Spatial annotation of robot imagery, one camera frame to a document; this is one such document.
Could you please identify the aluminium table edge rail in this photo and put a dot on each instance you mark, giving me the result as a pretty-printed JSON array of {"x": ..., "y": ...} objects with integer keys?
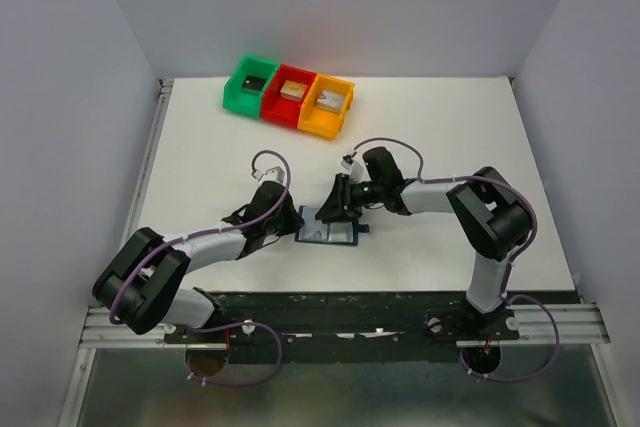
[{"x": 144, "y": 172}]

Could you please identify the black block in green bin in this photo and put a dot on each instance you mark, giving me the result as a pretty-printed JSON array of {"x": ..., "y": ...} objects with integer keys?
[{"x": 253, "y": 84}]

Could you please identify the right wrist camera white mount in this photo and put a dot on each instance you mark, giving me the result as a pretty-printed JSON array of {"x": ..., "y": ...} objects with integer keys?
[{"x": 352, "y": 167}]

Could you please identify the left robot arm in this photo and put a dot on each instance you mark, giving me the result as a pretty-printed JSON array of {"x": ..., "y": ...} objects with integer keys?
[{"x": 142, "y": 284}]

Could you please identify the red plastic bin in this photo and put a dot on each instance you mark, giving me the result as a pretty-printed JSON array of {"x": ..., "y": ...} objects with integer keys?
[{"x": 281, "y": 111}]

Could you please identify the silver credit card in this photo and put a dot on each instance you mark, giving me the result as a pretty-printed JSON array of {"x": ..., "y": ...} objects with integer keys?
[{"x": 314, "y": 233}]

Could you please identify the blue leather card holder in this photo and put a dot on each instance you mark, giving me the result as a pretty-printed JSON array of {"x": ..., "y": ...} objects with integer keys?
[{"x": 340, "y": 234}]

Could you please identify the wooden block in red bin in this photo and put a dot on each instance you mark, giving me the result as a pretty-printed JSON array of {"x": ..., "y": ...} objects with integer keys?
[{"x": 293, "y": 90}]

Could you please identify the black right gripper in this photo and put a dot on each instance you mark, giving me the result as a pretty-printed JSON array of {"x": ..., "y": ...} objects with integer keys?
[{"x": 340, "y": 206}]

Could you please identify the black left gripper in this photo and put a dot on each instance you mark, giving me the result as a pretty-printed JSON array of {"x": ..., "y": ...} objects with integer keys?
[{"x": 294, "y": 218}]

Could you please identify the grey block in yellow bin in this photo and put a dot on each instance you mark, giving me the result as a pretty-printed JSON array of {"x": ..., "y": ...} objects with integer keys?
[{"x": 330, "y": 101}]

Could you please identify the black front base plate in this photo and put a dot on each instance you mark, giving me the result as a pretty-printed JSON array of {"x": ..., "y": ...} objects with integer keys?
[{"x": 346, "y": 327}]

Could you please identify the green plastic bin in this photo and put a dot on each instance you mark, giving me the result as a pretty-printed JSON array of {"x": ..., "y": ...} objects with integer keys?
[{"x": 235, "y": 99}]

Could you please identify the aluminium front extrusion rail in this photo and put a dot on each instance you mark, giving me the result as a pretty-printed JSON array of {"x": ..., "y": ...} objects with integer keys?
[{"x": 576, "y": 324}]

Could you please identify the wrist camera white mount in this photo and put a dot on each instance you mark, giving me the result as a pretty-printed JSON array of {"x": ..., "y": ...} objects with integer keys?
[
  {"x": 352, "y": 167},
  {"x": 275, "y": 174}
]

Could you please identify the yellow plastic bin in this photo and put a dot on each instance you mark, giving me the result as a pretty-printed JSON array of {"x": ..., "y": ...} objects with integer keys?
[{"x": 319, "y": 122}]

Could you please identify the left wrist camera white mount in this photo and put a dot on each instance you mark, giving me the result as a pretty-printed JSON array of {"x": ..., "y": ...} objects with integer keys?
[{"x": 275, "y": 174}]

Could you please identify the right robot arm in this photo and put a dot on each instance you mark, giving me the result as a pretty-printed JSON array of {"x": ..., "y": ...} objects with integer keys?
[{"x": 497, "y": 220}]

